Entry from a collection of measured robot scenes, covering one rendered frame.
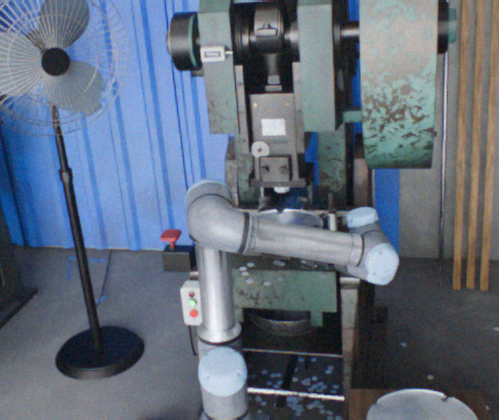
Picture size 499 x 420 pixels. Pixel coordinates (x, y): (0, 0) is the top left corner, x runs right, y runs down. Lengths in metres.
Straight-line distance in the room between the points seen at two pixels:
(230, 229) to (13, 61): 1.24
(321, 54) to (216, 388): 0.99
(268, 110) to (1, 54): 0.94
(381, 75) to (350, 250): 0.46
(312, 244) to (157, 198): 2.26
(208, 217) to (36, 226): 2.68
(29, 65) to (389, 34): 1.28
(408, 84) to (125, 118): 2.14
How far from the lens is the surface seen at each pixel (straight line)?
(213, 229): 1.55
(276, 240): 1.56
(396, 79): 1.80
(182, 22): 2.22
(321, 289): 2.23
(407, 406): 2.08
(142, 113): 3.64
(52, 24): 2.51
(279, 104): 2.18
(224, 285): 1.75
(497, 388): 2.83
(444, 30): 2.11
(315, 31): 2.07
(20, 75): 2.49
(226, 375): 1.72
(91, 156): 3.83
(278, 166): 2.21
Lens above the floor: 1.67
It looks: 23 degrees down
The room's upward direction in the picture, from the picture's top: 6 degrees counter-clockwise
